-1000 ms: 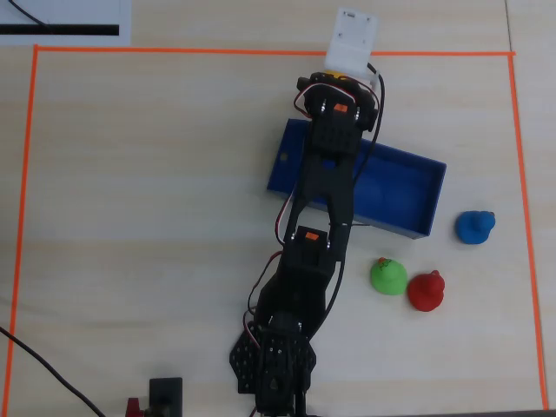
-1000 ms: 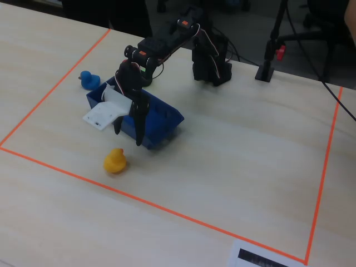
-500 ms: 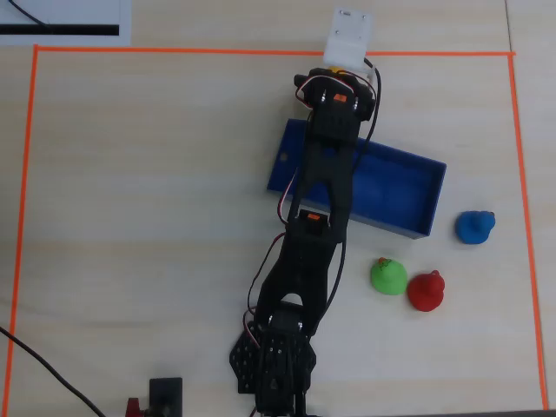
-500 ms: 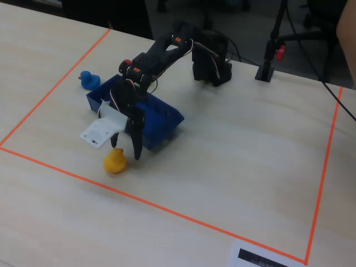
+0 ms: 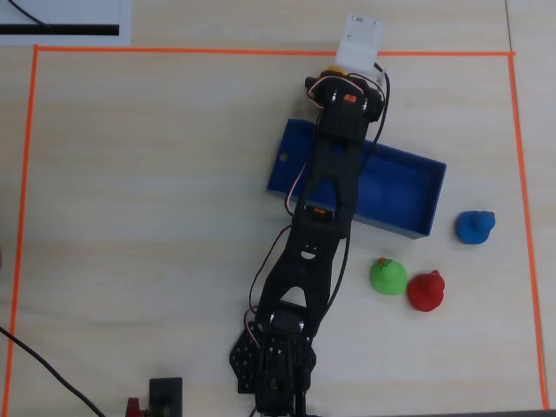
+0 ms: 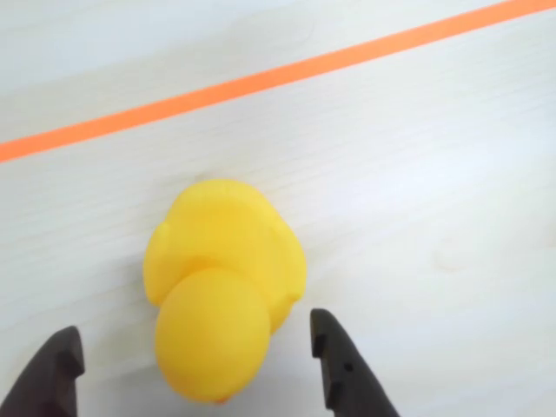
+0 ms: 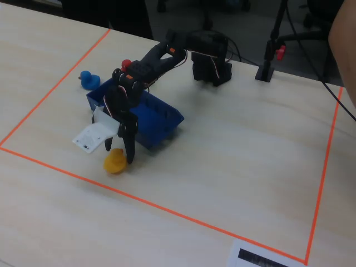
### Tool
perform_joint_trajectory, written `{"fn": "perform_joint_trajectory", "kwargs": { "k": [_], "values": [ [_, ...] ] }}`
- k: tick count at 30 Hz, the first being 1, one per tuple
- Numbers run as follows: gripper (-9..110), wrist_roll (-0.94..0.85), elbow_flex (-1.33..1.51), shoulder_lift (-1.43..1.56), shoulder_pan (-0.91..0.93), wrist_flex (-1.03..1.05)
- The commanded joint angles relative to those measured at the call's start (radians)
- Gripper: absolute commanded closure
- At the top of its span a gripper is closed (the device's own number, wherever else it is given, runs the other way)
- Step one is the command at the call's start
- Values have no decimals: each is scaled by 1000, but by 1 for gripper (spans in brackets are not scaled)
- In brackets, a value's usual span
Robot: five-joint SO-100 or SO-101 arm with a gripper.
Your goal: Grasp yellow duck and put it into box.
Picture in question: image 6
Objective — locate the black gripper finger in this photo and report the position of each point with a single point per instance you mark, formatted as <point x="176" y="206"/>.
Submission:
<point x="48" y="378"/>
<point x="347" y="373"/>

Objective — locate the orange tape strip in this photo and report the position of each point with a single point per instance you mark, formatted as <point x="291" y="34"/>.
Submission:
<point x="278" y="76"/>

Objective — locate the yellow rubber duck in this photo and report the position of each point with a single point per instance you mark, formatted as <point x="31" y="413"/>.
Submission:
<point x="217" y="282"/>

